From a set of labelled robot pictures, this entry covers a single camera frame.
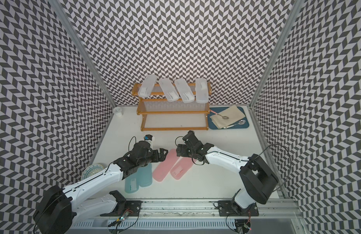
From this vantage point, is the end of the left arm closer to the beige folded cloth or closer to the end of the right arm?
the end of the right arm

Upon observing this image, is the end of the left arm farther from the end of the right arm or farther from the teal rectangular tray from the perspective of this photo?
the teal rectangular tray

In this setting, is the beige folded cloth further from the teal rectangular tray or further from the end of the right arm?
the end of the right arm

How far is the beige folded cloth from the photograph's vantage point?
1.08 metres

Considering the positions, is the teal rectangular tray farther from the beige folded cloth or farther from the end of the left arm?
the end of the left arm

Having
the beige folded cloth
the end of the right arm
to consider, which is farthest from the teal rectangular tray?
the end of the right arm
